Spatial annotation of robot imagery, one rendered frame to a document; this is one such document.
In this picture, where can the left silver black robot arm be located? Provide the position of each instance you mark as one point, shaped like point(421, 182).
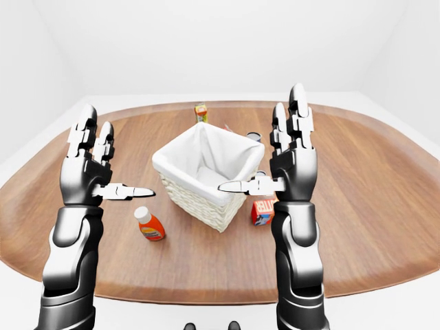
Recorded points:
point(68, 268)

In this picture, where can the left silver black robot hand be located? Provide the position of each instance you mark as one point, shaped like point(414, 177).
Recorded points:
point(77, 178)

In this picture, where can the right silver black robot arm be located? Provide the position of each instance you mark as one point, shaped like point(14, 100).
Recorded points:
point(299, 264)

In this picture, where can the tin can with blue label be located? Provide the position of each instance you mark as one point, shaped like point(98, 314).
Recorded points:
point(255, 137)

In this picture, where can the orange sauce bottle white cap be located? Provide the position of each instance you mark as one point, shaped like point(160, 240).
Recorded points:
point(150, 225)

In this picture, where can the small grey tin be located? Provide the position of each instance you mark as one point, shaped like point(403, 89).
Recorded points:
point(261, 173)

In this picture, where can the small dark rounded shape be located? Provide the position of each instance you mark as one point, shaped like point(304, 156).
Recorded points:
point(234, 325)
point(189, 326)

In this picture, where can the small red white item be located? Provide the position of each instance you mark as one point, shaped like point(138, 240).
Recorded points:
point(227, 128)

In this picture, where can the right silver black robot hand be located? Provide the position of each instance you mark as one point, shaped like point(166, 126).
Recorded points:
point(297, 172)

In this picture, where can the yellow orange juice carton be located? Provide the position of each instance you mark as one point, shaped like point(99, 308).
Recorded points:
point(201, 113)

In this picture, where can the red butter box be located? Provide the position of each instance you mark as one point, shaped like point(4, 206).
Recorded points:
point(263, 211)

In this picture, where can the white woven basket with liner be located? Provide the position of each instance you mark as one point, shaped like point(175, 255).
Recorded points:
point(209, 172)

